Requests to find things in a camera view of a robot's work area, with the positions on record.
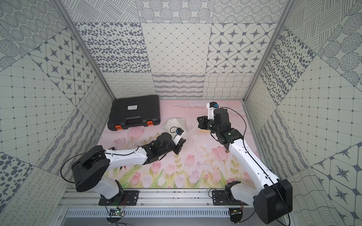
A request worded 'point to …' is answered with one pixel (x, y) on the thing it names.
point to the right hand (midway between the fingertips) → (198, 119)
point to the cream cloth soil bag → (177, 122)
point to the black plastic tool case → (128, 112)
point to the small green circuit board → (119, 213)
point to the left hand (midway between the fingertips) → (184, 136)
